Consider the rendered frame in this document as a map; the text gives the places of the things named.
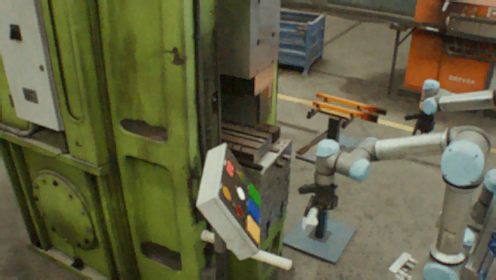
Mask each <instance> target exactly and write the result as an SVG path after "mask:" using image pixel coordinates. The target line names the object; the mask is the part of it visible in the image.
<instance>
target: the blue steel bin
mask: <svg viewBox="0 0 496 280"><path fill-rule="evenodd" d="M280 14H281V18H280V40H279V61H278V63H282V64H287V65H293V66H302V67H304V70H305V72H304V73H303V74H302V75H304V76H308V75H309V73H308V69H309V66H311V65H312V64H313V63H314V61H315V60H316V59H317V58H318V59H317V60H321V61H323V60H324V58H323V55H322V51H323V43H324V35H325V29H324V27H325V19H326V13H322V14H320V13H311V12H297V11H289V10H281V9H280Z"/></svg>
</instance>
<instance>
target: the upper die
mask: <svg viewBox="0 0 496 280"><path fill-rule="evenodd" d="M274 75H275V62H274V63H272V65H270V66H268V67H267V68H266V69H264V70H263V71H260V72H259V73H258V74H256V75H255V76H254V77H252V78H251V79H250V80H249V79H244V78H240V77H235V76H231V75H226V74H220V83H221V89H224V90H227V91H232V92H236V93H240V94H244V95H248V96H253V97H256V96H257V95H258V94H259V93H260V92H261V91H262V90H263V89H265V88H266V87H267V86H268V85H269V84H272V83H273V82H274Z"/></svg>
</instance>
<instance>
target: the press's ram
mask: <svg viewBox="0 0 496 280"><path fill-rule="evenodd" d="M280 16H281V14H280V0H219V18H220V33H219V49H220V74H226V75H231V76H235V77H240V78H244V79H249V80H250V79H251V78H252V77H254V76H255V75H256V74H258V73H259V72H260V71H263V70H264V69H266V68H267V67H268V66H270V65H272V63H274V62H275V61H276V60H278V51H279V34H280Z"/></svg>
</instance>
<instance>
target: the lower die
mask: <svg viewBox="0 0 496 280"><path fill-rule="evenodd" d="M221 126H222V127H225V128H232V129H235V130H239V131H242V132H245V133H249V134H253V135H256V136H262V137H265V138H266V139H267V140H266V141H265V142H264V140H258V139H254V138H250V137H247V136H240V135H238V134H234V133H230V132H227V131H223V130H221V144H223V142H224V140H226V139H227V140H229V142H228V143H227V140H226V141H225V144H226V145H227V146H228V148H229V149H230V151H231V152H232V144H233V142H234V141H236V143H234V157H235V158H237V159H241V153H240V146H241V144H242V143H244V145H242V160H245V161H252V162H255V163H257V162H258V161H260V160H261V158H262V157H263V156H264V155H265V154H266V152H267V151H268V150H269V149H270V148H271V142H272V134H268V133H266V134H265V132H261V131H257V130H254V129H248V128H244V127H241V128H240V126H237V125H233V124H230V123H225V122H222V121H221ZM261 156H262V157H261Z"/></svg>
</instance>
